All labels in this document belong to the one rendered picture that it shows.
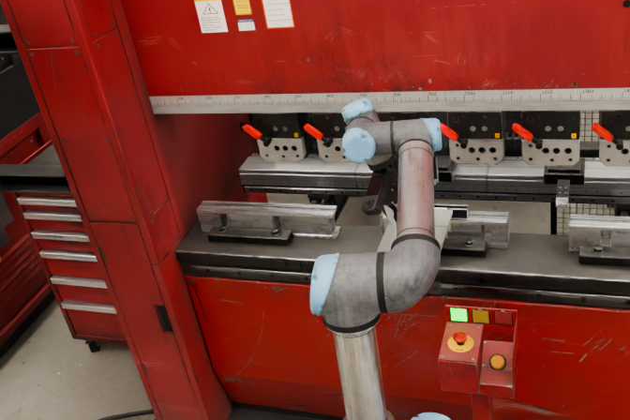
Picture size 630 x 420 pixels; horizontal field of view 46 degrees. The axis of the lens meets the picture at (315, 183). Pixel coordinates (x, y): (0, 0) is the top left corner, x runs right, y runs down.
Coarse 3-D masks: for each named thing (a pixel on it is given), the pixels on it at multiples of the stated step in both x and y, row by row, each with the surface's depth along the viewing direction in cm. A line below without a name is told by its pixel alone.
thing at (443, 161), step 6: (438, 156) 247; (444, 156) 246; (438, 162) 243; (444, 162) 242; (450, 162) 243; (438, 168) 241; (444, 168) 240; (450, 168) 241; (456, 168) 247; (444, 174) 240; (450, 174) 239; (444, 180) 241; (450, 180) 240
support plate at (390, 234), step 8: (440, 216) 222; (448, 216) 221; (392, 224) 222; (440, 224) 218; (448, 224) 218; (384, 232) 219; (392, 232) 218; (440, 232) 214; (384, 240) 215; (392, 240) 215; (440, 240) 211; (384, 248) 211
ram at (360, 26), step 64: (128, 0) 219; (192, 0) 212; (256, 0) 206; (320, 0) 200; (384, 0) 194; (448, 0) 189; (512, 0) 183; (576, 0) 179; (192, 64) 223; (256, 64) 216; (320, 64) 210; (384, 64) 203; (448, 64) 197; (512, 64) 192; (576, 64) 187
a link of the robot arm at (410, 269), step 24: (408, 120) 164; (432, 120) 162; (408, 144) 158; (432, 144) 161; (408, 168) 154; (432, 168) 156; (408, 192) 149; (432, 192) 151; (408, 216) 145; (432, 216) 147; (408, 240) 139; (432, 240) 140; (384, 264) 135; (408, 264) 135; (432, 264) 137; (384, 288) 134; (408, 288) 134
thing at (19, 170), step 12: (0, 168) 253; (12, 168) 251; (24, 168) 249; (36, 168) 248; (48, 168) 246; (60, 168) 245; (0, 180) 250; (12, 180) 257; (24, 180) 256; (36, 180) 254; (48, 180) 252; (60, 180) 250; (36, 192) 247; (48, 192) 245; (60, 192) 243
